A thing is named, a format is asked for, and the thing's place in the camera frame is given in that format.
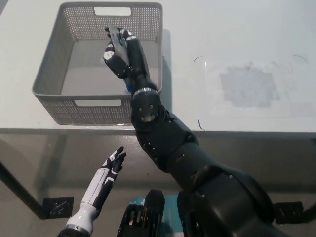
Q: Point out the black metal table leg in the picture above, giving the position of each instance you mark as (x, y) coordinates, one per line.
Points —
(22, 190)
(310, 209)

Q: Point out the white shampoo tube blue cap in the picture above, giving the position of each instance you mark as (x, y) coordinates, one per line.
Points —
(118, 40)

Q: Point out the black floor foot plate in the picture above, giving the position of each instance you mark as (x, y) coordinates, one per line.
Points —
(58, 207)
(290, 212)

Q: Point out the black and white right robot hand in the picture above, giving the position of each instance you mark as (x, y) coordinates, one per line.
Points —
(138, 64)

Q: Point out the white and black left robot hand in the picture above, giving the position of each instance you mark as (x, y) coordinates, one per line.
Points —
(98, 182)

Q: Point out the black and teal robot body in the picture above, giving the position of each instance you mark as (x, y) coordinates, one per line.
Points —
(148, 214)

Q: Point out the gray perforated plastic basket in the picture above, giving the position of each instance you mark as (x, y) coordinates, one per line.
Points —
(74, 74)

